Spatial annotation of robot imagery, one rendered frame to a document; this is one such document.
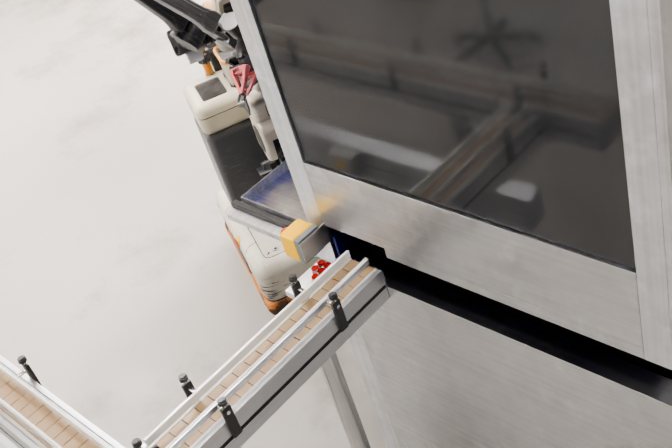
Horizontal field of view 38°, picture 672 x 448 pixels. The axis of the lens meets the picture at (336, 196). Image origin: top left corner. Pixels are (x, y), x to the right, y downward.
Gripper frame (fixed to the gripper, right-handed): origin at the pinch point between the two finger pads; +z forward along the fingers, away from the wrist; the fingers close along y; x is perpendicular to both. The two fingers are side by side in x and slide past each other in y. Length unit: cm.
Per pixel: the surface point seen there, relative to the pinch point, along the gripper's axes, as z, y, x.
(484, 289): 65, 7, -71
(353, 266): 53, 10, -32
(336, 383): 80, 15, -22
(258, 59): 17, -34, -39
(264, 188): 20.0, 20.6, 10.5
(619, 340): 79, 8, -99
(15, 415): 91, -43, 24
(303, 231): 45, -1, -25
